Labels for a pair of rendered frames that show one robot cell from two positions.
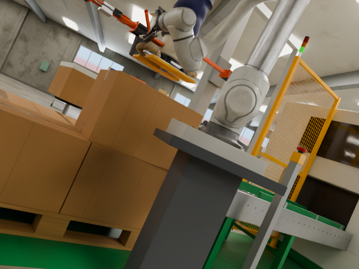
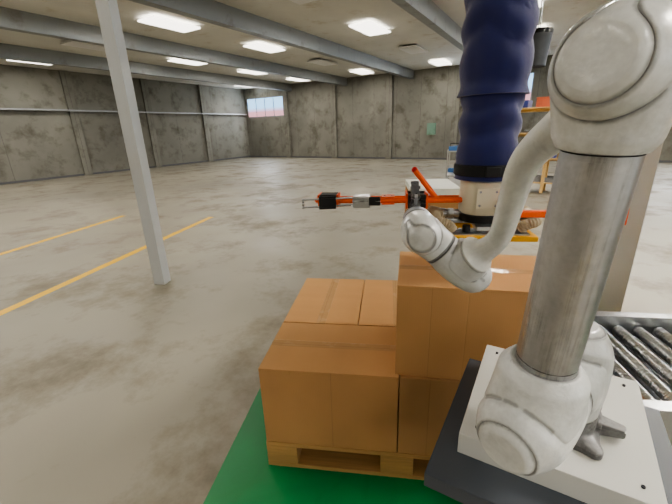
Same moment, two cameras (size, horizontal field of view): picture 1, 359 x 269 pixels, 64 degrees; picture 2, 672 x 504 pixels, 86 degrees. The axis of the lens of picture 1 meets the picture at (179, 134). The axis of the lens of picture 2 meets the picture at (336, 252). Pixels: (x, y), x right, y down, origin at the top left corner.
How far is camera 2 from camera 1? 0.92 m
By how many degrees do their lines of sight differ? 47
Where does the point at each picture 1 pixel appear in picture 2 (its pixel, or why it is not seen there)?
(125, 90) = (415, 305)
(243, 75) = (505, 389)
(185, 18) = (414, 246)
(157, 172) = not seen: hidden behind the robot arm
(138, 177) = not seen: hidden behind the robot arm
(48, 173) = (366, 416)
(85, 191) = (417, 429)
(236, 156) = (577, 488)
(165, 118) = (495, 320)
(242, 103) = (508, 457)
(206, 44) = (478, 254)
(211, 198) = not seen: outside the picture
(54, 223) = (396, 463)
